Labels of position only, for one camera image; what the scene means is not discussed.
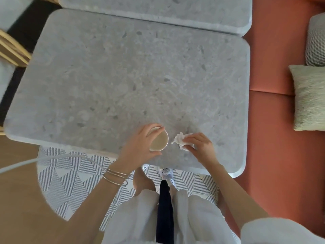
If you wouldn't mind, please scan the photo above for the white sneaker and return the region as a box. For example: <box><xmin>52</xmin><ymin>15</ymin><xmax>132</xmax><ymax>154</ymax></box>
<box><xmin>158</xmin><ymin>167</ymin><xmax>176</xmax><ymax>188</ymax></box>

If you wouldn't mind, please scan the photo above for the person's left hand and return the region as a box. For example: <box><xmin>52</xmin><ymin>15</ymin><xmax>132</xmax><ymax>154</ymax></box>
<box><xmin>115</xmin><ymin>124</ymin><xmax>165</xmax><ymax>174</ymax></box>

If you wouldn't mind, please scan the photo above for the black cloth strip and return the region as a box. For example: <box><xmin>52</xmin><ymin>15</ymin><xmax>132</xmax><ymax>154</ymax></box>
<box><xmin>156</xmin><ymin>180</ymin><xmax>176</xmax><ymax>244</ymax></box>

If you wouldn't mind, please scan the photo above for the white tissue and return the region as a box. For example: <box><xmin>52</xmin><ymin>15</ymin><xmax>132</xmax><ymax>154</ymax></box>
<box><xmin>171</xmin><ymin>132</ymin><xmax>196</xmax><ymax>152</ymax></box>

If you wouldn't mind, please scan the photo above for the grey geometric patterned rug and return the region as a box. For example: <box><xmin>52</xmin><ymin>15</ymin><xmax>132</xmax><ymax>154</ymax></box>
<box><xmin>37</xmin><ymin>146</ymin><xmax>242</xmax><ymax>244</ymax></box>

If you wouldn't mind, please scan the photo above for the white loose garment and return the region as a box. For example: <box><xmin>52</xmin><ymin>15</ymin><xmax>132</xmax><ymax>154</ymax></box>
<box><xmin>101</xmin><ymin>189</ymin><xmax>325</xmax><ymax>244</ymax></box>

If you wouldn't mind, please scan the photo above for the beige textured cushion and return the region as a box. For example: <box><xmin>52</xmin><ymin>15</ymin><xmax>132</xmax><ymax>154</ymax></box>
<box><xmin>289</xmin><ymin>64</ymin><xmax>325</xmax><ymax>132</ymax></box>

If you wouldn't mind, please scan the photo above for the beige paper cup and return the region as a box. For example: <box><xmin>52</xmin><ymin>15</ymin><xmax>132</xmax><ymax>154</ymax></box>
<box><xmin>149</xmin><ymin>127</ymin><xmax>169</xmax><ymax>152</ymax></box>

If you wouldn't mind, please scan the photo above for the person's right forearm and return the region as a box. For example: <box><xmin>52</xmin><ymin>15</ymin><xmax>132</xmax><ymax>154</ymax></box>
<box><xmin>206</xmin><ymin>162</ymin><xmax>270</xmax><ymax>230</ymax></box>

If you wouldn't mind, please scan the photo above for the person's bare leg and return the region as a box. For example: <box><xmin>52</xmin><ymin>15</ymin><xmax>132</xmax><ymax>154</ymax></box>
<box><xmin>133</xmin><ymin>164</ymin><xmax>156</xmax><ymax>197</ymax></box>

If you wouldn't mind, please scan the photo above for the white cable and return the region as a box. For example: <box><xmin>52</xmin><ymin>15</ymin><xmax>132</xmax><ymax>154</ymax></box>
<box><xmin>0</xmin><ymin>154</ymin><xmax>137</xmax><ymax>198</ymax></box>

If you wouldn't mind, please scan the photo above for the person's right hand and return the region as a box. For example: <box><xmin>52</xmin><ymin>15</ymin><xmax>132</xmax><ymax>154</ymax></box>
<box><xmin>181</xmin><ymin>133</ymin><xmax>220</xmax><ymax>168</ymax></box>

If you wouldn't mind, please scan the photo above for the thin silver bangle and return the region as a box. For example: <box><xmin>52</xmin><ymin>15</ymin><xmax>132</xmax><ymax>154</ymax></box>
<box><xmin>102</xmin><ymin>174</ymin><xmax>128</xmax><ymax>186</ymax></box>
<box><xmin>106</xmin><ymin>169</ymin><xmax>130</xmax><ymax>179</ymax></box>

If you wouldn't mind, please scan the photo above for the grey checked cushion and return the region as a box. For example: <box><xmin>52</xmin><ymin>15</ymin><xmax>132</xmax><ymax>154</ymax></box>
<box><xmin>305</xmin><ymin>13</ymin><xmax>325</xmax><ymax>67</ymax></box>

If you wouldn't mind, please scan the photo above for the person's left forearm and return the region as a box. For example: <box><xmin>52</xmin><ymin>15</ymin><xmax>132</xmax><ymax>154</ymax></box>
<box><xmin>55</xmin><ymin>164</ymin><xmax>133</xmax><ymax>244</ymax></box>

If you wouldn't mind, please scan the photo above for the light wooden chair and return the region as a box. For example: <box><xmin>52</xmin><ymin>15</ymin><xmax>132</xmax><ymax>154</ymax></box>
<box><xmin>0</xmin><ymin>29</ymin><xmax>32</xmax><ymax>68</ymax></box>

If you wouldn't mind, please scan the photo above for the terracotta upholstered sofa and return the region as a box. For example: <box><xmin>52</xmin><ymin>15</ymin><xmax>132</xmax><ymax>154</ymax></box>
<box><xmin>225</xmin><ymin>0</ymin><xmax>325</xmax><ymax>238</ymax></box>

